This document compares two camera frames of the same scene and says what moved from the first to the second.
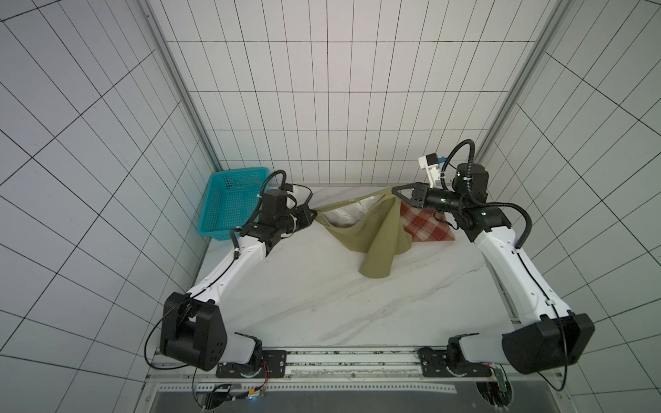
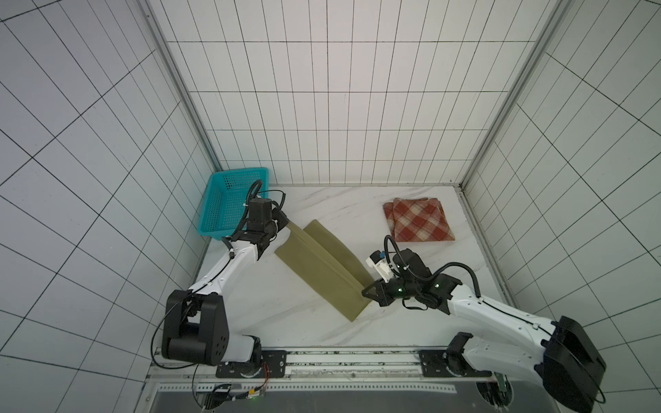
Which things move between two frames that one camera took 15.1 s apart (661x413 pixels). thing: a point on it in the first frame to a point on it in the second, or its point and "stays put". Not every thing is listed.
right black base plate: [434, 362] stays put
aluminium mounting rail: [336, 369] stays put
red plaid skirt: [424, 224] stays put
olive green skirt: [371, 224] to [315, 256]
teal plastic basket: [231, 200] stays put
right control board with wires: [499, 395] stays put
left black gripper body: [300, 218] to [277, 221]
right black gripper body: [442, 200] to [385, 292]
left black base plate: [273, 365] stays put
